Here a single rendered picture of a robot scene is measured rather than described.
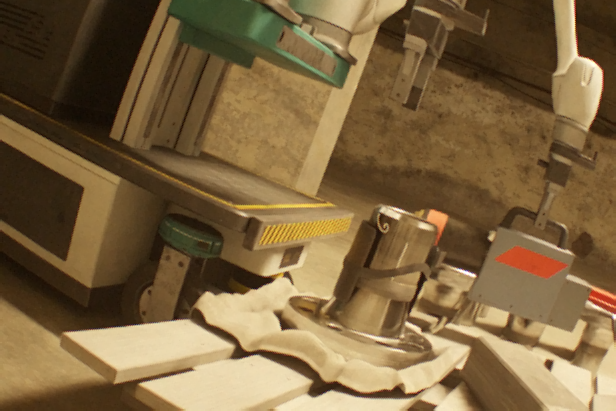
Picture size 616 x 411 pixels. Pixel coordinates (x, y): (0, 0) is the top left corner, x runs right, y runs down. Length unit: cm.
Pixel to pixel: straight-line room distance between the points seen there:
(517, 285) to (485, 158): 875
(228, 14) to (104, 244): 42
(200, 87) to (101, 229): 52
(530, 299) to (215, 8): 91
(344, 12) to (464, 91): 888
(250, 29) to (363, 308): 46
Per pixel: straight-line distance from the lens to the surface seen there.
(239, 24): 127
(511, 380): 122
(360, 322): 131
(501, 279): 175
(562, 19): 193
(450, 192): 1053
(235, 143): 555
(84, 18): 148
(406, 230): 130
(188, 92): 174
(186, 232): 132
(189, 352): 107
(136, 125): 150
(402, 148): 1070
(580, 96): 178
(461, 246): 176
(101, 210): 133
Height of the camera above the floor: 48
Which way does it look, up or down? 2 degrees down
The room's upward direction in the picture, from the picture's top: 21 degrees clockwise
